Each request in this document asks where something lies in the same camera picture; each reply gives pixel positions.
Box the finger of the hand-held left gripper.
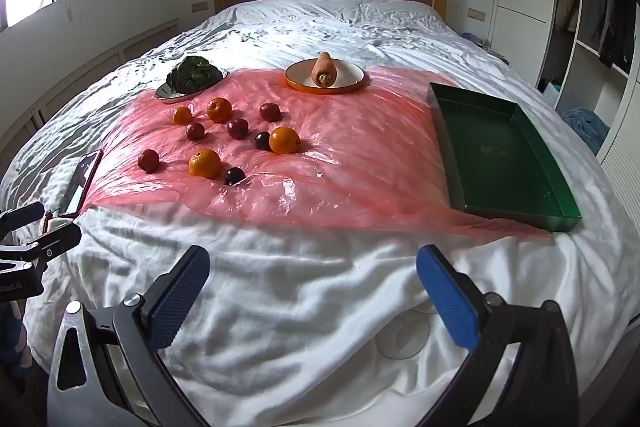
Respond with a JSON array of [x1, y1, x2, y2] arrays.
[[0, 223, 82, 269], [0, 202, 46, 233]]

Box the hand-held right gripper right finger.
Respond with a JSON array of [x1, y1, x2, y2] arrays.
[[416, 245, 581, 427]]

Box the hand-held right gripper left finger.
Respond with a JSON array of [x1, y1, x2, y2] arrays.
[[46, 245, 211, 427]]

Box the green tray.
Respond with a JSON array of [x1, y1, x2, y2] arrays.
[[426, 82, 582, 233]]

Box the person's left forearm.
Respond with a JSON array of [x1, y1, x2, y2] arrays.
[[0, 302, 32, 380]]

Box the phone with red case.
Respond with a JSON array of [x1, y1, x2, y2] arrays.
[[59, 150, 104, 219]]

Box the white bed with headboard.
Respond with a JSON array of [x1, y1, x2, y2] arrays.
[[0, 0, 640, 427]]

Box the pink plastic sheet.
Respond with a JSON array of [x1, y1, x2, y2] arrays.
[[82, 68, 551, 238]]

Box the metal plate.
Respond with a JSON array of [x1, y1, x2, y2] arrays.
[[154, 69, 228, 102]]

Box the dark green leafy vegetable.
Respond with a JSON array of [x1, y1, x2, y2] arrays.
[[166, 56, 221, 94]]

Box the blue towel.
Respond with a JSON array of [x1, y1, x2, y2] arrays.
[[563, 107, 611, 155]]

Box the white paper bag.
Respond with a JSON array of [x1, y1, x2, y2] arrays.
[[542, 79, 563, 106]]

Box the white plate with orange rim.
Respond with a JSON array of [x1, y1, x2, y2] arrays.
[[285, 59, 365, 94]]

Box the carrot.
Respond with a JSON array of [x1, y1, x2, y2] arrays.
[[311, 52, 337, 88]]

